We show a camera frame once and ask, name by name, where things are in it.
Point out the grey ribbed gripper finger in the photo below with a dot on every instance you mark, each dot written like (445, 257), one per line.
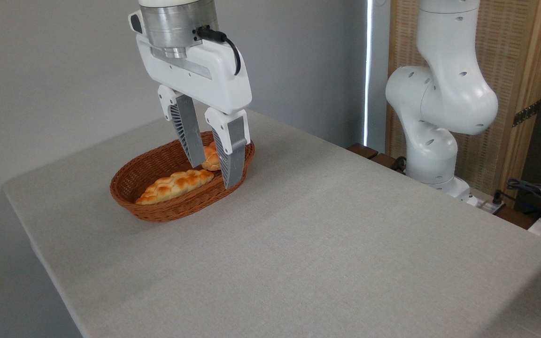
(187, 131)
(231, 155)

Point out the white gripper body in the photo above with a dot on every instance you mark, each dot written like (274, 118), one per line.
(214, 77)

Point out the long braided bread loaf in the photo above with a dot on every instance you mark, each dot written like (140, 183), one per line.
(172, 185)

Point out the round golden bread roll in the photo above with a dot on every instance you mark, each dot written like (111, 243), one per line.
(210, 160)

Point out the brown wicker oval basket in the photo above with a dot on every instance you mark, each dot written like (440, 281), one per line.
(167, 213)

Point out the white power strip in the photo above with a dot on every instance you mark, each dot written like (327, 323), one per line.
(486, 205)

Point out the wooden woven folding screen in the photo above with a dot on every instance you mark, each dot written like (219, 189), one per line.
(503, 47)

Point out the metal screen hinge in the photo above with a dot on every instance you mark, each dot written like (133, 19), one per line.
(526, 114)

